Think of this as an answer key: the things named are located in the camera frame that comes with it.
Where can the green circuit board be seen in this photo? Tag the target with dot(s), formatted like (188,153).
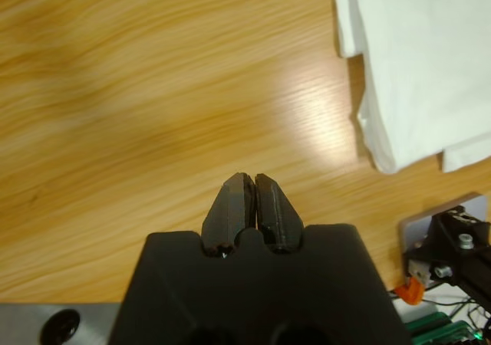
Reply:
(429,322)

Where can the white t-shirt with black logo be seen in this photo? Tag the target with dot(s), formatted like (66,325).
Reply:
(422,73)

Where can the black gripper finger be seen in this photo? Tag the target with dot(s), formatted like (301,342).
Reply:
(228,218)
(278,218)

